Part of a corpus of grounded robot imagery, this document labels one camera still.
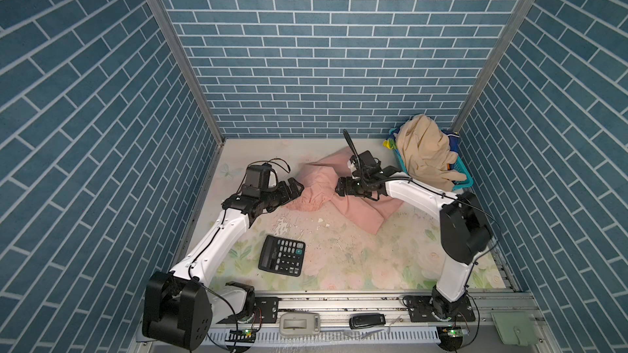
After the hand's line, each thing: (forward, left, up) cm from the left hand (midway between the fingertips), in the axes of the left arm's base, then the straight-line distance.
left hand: (296, 191), depth 82 cm
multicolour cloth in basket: (+27, -39, -3) cm, 47 cm away
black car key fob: (-36, -19, -11) cm, 43 cm away
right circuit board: (-39, -47, -18) cm, 63 cm away
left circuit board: (-38, +15, -20) cm, 46 cm away
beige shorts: (+22, -54, -5) cm, 59 cm away
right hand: (+6, -16, -7) cm, 19 cm away
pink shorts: (+8, -8, -5) cm, 12 cm away
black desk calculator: (-16, +5, -15) cm, 23 cm away
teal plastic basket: (+8, -66, -6) cm, 67 cm away
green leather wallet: (-38, -65, -14) cm, 77 cm away
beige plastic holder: (-36, -2, -14) cm, 39 cm away
